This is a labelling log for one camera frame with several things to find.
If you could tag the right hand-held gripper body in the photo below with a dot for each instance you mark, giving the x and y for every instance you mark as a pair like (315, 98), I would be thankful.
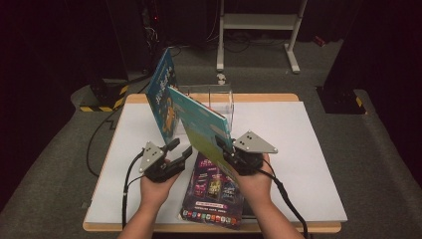
(252, 144)

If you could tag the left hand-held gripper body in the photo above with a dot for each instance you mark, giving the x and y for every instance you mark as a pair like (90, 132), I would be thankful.
(152, 159)

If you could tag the teal animal picture book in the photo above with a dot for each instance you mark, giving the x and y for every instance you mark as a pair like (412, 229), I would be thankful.
(202, 126)

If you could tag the clear acrylic book rack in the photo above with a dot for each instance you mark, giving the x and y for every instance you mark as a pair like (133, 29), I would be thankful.
(220, 96)

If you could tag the blue picture book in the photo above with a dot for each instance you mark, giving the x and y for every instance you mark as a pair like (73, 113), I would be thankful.
(162, 96)

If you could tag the purple book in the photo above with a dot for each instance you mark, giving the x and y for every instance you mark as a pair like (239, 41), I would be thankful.
(212, 199)

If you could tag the person's left hand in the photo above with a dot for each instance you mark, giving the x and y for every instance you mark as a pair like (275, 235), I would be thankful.
(154, 194)

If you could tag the person's right hand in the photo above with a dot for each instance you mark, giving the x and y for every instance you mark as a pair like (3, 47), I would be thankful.
(257, 186)

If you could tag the small white floor fitting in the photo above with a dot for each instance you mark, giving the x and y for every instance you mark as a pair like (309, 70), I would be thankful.
(221, 79)

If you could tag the black yellow striped base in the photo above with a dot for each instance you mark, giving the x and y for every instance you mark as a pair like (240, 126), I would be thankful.
(341, 101)
(106, 96)

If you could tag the black cabinet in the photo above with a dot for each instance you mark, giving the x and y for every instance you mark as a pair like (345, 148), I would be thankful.
(132, 33)

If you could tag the white metal stand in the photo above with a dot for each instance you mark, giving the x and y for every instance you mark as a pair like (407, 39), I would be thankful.
(258, 21)

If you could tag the small red object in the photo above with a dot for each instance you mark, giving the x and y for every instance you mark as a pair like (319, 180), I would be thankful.
(319, 41)

